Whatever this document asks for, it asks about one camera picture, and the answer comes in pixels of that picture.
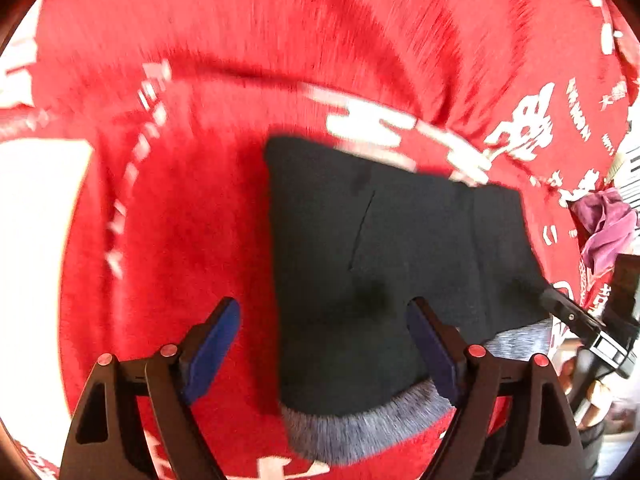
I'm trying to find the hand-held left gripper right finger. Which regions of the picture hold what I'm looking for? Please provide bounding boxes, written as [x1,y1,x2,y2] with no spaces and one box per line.
[406,297,589,480]

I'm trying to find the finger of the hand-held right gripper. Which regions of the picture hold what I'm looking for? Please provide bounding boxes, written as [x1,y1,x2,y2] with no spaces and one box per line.
[539,284,602,343]

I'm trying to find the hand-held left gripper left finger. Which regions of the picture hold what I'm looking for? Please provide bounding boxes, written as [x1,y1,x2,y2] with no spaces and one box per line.
[59,297,242,480]

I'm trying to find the black pants with grey waistband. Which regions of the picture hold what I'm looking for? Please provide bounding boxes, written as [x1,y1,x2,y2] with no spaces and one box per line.
[264,134,554,467]

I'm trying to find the person's right hand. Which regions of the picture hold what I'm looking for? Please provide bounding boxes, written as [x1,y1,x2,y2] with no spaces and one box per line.
[556,355,617,431]

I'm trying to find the purple cloth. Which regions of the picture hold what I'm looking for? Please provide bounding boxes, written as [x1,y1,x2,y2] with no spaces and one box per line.
[570,187,640,273]

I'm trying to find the white striped object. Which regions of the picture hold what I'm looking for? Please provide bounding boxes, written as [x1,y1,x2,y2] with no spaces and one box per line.
[606,144,640,203]

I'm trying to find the red printed blanket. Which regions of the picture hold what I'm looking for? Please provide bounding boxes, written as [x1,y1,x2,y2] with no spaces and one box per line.
[0,0,640,480]

